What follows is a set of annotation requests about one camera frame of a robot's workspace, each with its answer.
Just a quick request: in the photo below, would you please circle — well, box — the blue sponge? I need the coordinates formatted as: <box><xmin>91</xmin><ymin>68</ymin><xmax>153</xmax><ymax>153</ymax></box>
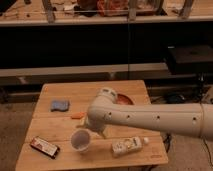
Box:
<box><xmin>50</xmin><ymin>100</ymin><xmax>69</xmax><ymax>112</ymax></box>

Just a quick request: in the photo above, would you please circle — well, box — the white ceramic cup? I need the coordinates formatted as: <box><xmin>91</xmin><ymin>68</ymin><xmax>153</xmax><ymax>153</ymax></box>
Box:
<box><xmin>71</xmin><ymin>129</ymin><xmax>91</xmax><ymax>154</ymax></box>

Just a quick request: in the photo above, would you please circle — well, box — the black box on right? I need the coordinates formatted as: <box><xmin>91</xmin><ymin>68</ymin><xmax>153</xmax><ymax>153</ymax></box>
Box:
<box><xmin>165</xmin><ymin>45</ymin><xmax>213</xmax><ymax>75</ymax></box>

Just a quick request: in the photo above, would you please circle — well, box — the dark chocolate bar packet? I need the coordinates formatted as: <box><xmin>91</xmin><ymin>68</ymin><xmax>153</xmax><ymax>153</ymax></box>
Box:
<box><xmin>30</xmin><ymin>136</ymin><xmax>60</xmax><ymax>159</ymax></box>

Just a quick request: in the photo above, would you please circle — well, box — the wooden table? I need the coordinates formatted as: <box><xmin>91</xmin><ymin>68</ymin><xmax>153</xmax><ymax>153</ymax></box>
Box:
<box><xmin>15</xmin><ymin>80</ymin><xmax>168</xmax><ymax>171</ymax></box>

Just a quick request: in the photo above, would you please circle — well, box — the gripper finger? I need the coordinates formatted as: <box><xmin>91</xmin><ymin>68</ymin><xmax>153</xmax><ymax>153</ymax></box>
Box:
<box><xmin>98</xmin><ymin>131</ymin><xmax>106</xmax><ymax>139</ymax></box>

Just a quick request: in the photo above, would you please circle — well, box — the orange toy carrot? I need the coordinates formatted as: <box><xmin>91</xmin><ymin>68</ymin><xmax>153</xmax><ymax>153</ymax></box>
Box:
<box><xmin>71</xmin><ymin>112</ymin><xmax>86</xmax><ymax>119</ymax></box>

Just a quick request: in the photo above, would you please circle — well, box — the black cable on floor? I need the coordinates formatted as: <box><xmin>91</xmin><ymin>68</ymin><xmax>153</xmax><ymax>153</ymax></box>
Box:
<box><xmin>199</xmin><ymin>136</ymin><xmax>213</xmax><ymax>168</ymax></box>

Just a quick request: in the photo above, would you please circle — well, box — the long wooden shelf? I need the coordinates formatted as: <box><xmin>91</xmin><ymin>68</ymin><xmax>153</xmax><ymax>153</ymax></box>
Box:
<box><xmin>0</xmin><ymin>0</ymin><xmax>213</xmax><ymax>27</ymax></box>

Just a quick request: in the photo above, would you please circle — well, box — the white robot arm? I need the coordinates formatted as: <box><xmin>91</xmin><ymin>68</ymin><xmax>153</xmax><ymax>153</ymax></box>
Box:
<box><xmin>84</xmin><ymin>87</ymin><xmax>213</xmax><ymax>141</ymax></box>

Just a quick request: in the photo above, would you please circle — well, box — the white plastic bottle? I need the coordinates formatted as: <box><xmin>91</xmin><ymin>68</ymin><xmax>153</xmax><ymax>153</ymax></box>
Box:
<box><xmin>111</xmin><ymin>136</ymin><xmax>149</xmax><ymax>157</ymax></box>

